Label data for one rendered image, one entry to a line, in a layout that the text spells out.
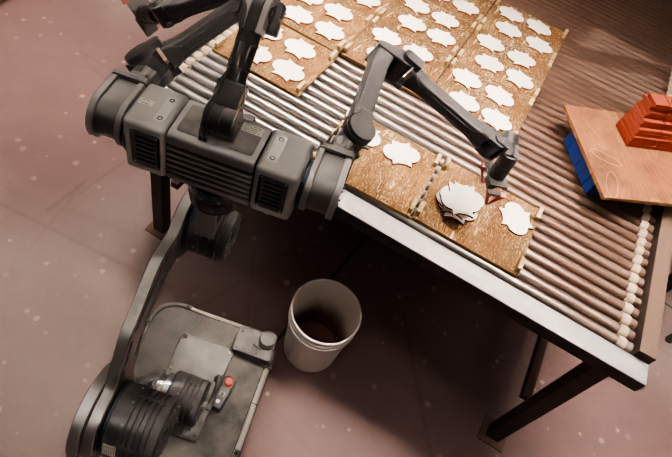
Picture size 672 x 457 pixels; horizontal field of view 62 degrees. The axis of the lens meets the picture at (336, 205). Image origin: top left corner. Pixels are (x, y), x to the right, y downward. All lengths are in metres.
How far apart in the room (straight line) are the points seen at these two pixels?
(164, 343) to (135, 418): 0.88
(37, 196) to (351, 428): 1.87
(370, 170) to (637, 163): 1.11
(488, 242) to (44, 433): 1.82
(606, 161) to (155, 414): 1.87
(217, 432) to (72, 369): 0.71
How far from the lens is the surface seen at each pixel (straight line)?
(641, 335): 2.15
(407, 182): 2.06
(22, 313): 2.77
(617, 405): 3.24
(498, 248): 2.04
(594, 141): 2.52
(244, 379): 2.31
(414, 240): 1.94
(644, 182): 2.50
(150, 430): 1.50
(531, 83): 2.80
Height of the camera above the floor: 2.41
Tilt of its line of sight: 51 degrees down
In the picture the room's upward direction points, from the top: 20 degrees clockwise
